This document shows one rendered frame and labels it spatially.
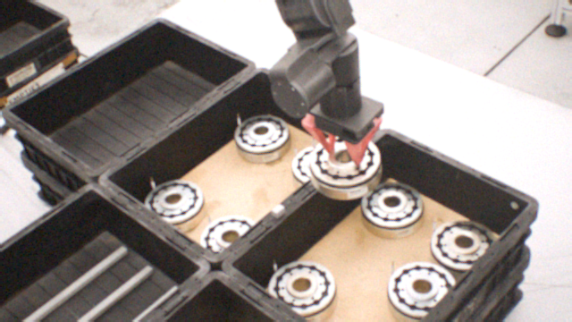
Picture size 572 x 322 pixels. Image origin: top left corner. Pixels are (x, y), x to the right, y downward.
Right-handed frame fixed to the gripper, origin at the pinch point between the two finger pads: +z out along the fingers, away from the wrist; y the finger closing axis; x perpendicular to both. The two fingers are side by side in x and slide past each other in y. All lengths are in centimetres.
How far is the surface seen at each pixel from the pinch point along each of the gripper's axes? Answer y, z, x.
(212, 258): -11.3, 11.5, -19.1
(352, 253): 0.4, 22.1, -0.6
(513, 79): -40, 112, 154
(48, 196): -65, 33, -15
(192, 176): -34.5, 22.5, -1.4
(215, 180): -30.2, 22.5, 0.2
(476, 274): 21.9, 11.8, -0.6
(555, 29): -40, 111, 188
